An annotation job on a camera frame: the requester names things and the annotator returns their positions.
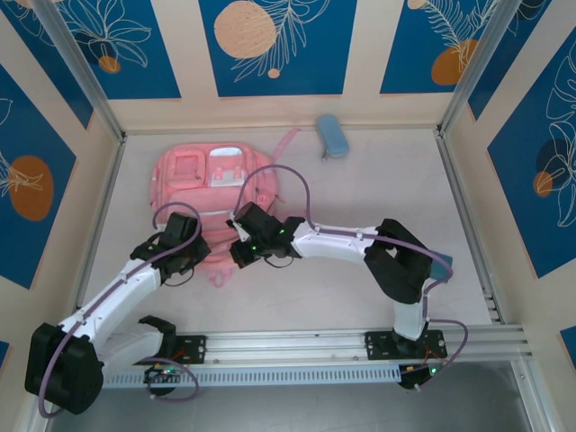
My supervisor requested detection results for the pink backpack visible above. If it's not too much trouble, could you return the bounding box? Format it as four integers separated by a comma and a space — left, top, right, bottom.
150, 128, 302, 289

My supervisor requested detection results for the light blue pencil case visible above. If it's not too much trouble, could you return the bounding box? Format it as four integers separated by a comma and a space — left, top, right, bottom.
315, 113, 350, 162

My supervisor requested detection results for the grey metal base panel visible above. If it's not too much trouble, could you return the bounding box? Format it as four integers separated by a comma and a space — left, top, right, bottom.
44, 359, 535, 432

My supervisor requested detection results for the teal book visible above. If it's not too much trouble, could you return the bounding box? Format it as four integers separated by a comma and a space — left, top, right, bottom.
431, 254, 454, 280

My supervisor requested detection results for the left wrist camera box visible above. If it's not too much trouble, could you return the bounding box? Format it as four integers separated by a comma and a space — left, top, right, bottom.
160, 211, 203, 248

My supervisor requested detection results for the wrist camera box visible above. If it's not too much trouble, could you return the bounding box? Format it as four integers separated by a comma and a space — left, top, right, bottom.
227, 202, 275, 240
160, 211, 203, 248

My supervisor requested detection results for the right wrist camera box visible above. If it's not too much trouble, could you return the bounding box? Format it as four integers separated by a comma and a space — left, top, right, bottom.
227, 202, 275, 240

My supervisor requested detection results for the aluminium table side rail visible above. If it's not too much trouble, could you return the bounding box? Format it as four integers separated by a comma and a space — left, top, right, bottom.
434, 130, 503, 325
66, 134, 128, 335

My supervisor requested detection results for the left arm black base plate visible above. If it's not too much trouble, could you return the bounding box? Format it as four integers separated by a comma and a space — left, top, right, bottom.
124, 335, 208, 365

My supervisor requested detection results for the aluminium mounting rail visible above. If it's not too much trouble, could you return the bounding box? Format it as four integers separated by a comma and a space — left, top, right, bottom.
38, 324, 535, 369

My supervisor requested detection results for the white slotted cable duct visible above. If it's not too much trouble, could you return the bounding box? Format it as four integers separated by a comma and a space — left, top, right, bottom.
56, 363, 402, 390

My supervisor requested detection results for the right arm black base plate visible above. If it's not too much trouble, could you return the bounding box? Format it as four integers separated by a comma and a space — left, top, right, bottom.
363, 330, 449, 361

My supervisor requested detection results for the blue floral wall panel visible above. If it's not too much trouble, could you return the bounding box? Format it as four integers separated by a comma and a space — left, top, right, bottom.
0, 65, 78, 290
467, 0, 554, 122
56, 0, 182, 101
0, 0, 95, 131
380, 0, 500, 95
199, 0, 359, 98
487, 42, 576, 280

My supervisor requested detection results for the aluminium frame post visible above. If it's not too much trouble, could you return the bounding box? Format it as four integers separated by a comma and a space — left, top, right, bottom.
31, 0, 126, 141
438, 0, 517, 136

